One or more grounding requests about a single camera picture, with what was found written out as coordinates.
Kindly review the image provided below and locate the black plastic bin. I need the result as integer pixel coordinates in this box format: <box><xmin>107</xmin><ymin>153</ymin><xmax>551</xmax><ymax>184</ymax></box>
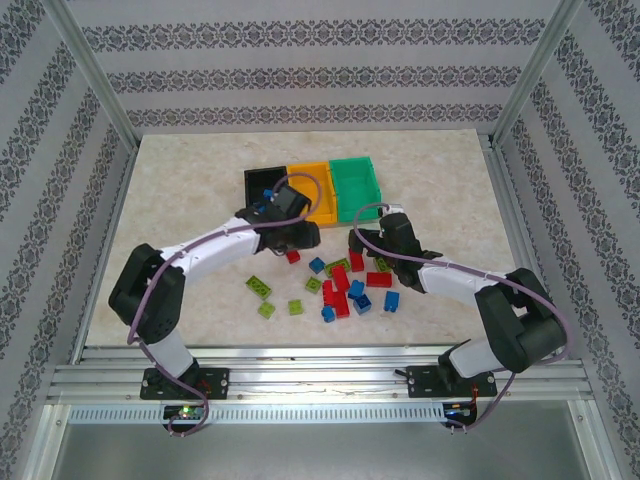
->
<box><xmin>243</xmin><ymin>166</ymin><xmax>292</xmax><ymax>212</ymax></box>

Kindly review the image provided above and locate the yellow plastic bin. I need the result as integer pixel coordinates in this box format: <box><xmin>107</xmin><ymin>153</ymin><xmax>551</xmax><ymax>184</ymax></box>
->
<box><xmin>285</xmin><ymin>159</ymin><xmax>337</xmax><ymax>225</ymax></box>

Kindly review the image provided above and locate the green plastic bin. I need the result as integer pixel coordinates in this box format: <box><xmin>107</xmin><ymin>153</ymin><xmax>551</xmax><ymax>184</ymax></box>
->
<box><xmin>328</xmin><ymin>155</ymin><xmax>384</xmax><ymax>223</ymax></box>

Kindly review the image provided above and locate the grey metal panel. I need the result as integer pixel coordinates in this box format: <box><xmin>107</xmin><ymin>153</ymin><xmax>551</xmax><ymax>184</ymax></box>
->
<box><xmin>29</xmin><ymin>402</ymin><xmax>619</xmax><ymax>480</ymax></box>

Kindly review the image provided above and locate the circuit board with green light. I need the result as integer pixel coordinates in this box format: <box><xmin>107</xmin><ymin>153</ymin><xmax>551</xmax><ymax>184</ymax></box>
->
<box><xmin>162</xmin><ymin>404</ymin><xmax>209</xmax><ymax>426</ymax></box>

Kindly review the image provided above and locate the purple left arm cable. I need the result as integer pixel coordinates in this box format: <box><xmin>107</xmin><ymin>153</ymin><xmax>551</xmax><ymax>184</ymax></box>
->
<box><xmin>127</xmin><ymin>171</ymin><xmax>324</xmax><ymax>439</ymax></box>

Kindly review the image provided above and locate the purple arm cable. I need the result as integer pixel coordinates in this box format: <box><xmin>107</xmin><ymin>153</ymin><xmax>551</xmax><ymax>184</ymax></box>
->
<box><xmin>352</xmin><ymin>202</ymin><xmax>576</xmax><ymax>436</ymax></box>
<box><xmin>127</xmin><ymin>171</ymin><xmax>324</xmax><ymax>439</ymax></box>

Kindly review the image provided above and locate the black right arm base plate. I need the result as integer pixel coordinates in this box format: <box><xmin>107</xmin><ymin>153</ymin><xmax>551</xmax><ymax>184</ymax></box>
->
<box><xmin>407</xmin><ymin>364</ymin><xmax>496</xmax><ymax>400</ymax></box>

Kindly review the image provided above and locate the aluminium mounting rail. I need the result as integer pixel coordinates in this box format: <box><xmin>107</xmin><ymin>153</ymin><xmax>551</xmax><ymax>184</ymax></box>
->
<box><xmin>47</xmin><ymin>343</ymin><xmax>594</xmax><ymax>404</ymax></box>

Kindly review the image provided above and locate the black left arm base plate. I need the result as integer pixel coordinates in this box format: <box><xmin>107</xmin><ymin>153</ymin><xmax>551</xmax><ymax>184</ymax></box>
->
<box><xmin>141</xmin><ymin>367</ymin><xmax>230</xmax><ymax>401</ymax></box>

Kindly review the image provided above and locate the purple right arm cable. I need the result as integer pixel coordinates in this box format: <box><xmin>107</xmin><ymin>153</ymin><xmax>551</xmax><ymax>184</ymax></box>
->
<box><xmin>352</xmin><ymin>202</ymin><xmax>576</xmax><ymax>436</ymax></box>

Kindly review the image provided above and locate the slotted grey cable duct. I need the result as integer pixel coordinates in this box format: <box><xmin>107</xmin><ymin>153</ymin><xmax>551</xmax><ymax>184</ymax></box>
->
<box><xmin>67</xmin><ymin>403</ymin><xmax>446</xmax><ymax>424</ymax></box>

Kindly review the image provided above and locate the aluminium frame post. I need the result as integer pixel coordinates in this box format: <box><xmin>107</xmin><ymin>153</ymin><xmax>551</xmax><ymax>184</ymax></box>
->
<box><xmin>42</xmin><ymin>0</ymin><xmax>141</xmax><ymax>151</ymax></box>
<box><xmin>487</xmin><ymin>0</ymin><xmax>586</xmax><ymax>149</ymax></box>

